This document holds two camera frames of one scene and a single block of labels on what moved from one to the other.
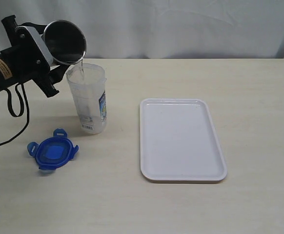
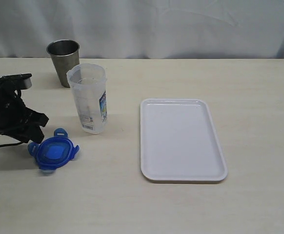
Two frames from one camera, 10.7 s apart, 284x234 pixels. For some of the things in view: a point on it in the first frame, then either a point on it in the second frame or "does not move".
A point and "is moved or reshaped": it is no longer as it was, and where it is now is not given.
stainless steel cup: x=65 y=41 is moved or reshaped
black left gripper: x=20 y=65 -> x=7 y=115
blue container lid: x=51 y=152 does not move
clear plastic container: x=88 y=84 does not move
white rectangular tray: x=178 y=141 does not move
